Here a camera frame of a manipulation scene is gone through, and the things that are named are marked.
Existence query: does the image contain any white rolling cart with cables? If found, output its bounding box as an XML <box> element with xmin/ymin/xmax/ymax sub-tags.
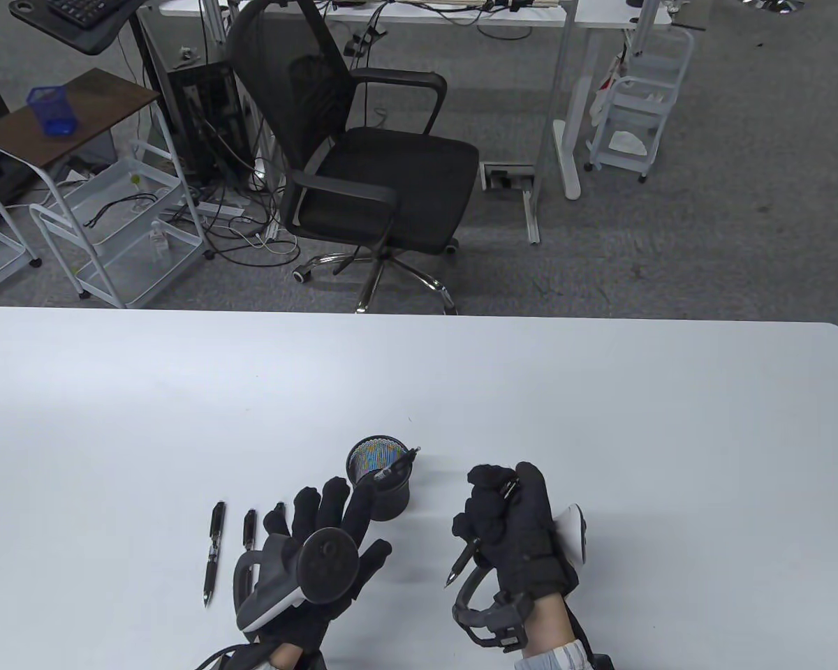
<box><xmin>29</xmin><ymin>137</ymin><xmax>216</xmax><ymax>310</ymax></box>

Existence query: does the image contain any person's left hand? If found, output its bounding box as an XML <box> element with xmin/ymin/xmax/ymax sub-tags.
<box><xmin>258</xmin><ymin>477</ymin><xmax>393</xmax><ymax>653</ymax></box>

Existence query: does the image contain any bundle of floor cables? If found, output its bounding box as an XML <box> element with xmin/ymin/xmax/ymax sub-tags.
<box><xmin>164</xmin><ymin>112</ymin><xmax>301</xmax><ymax>267</ymax></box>

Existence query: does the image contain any white power strip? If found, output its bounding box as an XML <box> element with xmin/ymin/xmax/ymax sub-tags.
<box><xmin>180</xmin><ymin>201</ymin><xmax>247</xmax><ymax>218</ymax></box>

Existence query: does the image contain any grey white left hand controller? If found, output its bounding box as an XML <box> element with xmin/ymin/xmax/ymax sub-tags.
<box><xmin>233</xmin><ymin>527</ymin><xmax>361</xmax><ymax>634</ymax></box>

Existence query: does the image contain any floor outlet box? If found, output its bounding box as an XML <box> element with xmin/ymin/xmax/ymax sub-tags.
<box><xmin>481</xmin><ymin>163</ymin><xmax>536</xmax><ymax>191</ymax></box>

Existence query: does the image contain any black keyboard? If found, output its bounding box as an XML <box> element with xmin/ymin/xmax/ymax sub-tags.
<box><xmin>45</xmin><ymin>0</ymin><xmax>132</xmax><ymax>29</ymax></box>

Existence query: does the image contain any black glove cable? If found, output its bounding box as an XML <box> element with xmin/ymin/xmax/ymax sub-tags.
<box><xmin>194</xmin><ymin>644</ymin><xmax>270</xmax><ymax>670</ymax></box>

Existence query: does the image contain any person's right forearm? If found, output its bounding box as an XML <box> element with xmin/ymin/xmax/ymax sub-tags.
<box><xmin>519</xmin><ymin>592</ymin><xmax>596</xmax><ymax>670</ymax></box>

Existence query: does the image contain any blue mesh pen holder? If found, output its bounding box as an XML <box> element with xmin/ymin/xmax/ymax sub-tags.
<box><xmin>27</xmin><ymin>84</ymin><xmax>78</xmax><ymax>137</ymax></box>

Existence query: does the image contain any black cable in cart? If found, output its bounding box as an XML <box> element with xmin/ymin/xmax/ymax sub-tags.
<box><xmin>83</xmin><ymin>193</ymin><xmax>159</xmax><ymax>229</ymax></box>

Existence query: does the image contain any person's left forearm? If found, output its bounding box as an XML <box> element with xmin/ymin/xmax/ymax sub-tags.
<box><xmin>265</xmin><ymin>642</ymin><xmax>325</xmax><ymax>670</ymax></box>

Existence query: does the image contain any black office chair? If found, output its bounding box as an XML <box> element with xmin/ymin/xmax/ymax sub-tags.
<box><xmin>226</xmin><ymin>0</ymin><xmax>481</xmax><ymax>315</ymax></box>

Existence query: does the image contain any black computer tower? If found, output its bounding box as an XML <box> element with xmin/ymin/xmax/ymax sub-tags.
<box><xmin>163</xmin><ymin>61</ymin><xmax>251</xmax><ymax>186</ymax></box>

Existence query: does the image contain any black mesh pen holder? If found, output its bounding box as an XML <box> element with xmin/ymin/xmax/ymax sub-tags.
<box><xmin>346</xmin><ymin>437</ymin><xmax>413</xmax><ymax>521</ymax></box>

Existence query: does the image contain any white rolling cart with papers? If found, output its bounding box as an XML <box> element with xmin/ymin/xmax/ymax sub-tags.
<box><xmin>585</xmin><ymin>27</ymin><xmax>696</xmax><ymax>184</ymax></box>

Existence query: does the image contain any wooden side table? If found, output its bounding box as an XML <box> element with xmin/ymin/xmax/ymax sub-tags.
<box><xmin>0</xmin><ymin>68</ymin><xmax>163</xmax><ymax>231</ymax></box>

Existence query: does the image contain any black keyboard tray stand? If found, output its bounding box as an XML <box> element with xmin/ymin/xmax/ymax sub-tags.
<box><xmin>7</xmin><ymin>0</ymin><xmax>149</xmax><ymax>57</ymax></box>

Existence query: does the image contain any white desk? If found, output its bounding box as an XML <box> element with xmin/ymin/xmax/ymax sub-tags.
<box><xmin>159</xmin><ymin>0</ymin><xmax>673</xmax><ymax>246</ymax></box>

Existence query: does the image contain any white black right hand controller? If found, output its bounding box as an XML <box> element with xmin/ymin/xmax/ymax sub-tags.
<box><xmin>452</xmin><ymin>503</ymin><xmax>589</xmax><ymax>652</ymax></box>

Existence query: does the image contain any person's right hand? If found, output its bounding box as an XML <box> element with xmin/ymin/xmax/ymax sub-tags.
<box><xmin>452</xmin><ymin>462</ymin><xmax>580</xmax><ymax>601</ymax></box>

